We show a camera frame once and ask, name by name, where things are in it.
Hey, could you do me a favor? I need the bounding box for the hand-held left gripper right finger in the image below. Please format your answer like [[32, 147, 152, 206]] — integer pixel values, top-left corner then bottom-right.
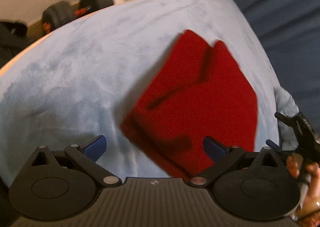
[[187, 136, 284, 188]]

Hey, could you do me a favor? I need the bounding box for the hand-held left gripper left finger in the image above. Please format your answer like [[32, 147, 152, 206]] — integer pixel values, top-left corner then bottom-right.
[[31, 135, 122, 188]]

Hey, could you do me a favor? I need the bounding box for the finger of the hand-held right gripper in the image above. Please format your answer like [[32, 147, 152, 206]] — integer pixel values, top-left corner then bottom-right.
[[266, 139, 283, 152], [274, 112, 293, 126]]

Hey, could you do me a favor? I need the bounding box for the red knit sweater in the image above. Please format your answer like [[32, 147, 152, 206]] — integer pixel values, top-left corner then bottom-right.
[[120, 30, 258, 180]]

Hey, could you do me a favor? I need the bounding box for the person's right hand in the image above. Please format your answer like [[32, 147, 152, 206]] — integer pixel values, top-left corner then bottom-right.
[[286, 154, 320, 217]]

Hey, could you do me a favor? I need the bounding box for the grey-blue comforter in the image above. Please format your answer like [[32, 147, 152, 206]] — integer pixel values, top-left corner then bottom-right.
[[274, 87, 300, 150]]

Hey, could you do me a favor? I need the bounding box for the light blue bed blanket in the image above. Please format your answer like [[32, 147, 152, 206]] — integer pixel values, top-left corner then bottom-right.
[[0, 0, 282, 187]]

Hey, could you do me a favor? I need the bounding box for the black dumbbell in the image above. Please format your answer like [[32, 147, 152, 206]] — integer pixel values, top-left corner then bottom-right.
[[41, 1, 76, 35], [79, 0, 113, 16]]

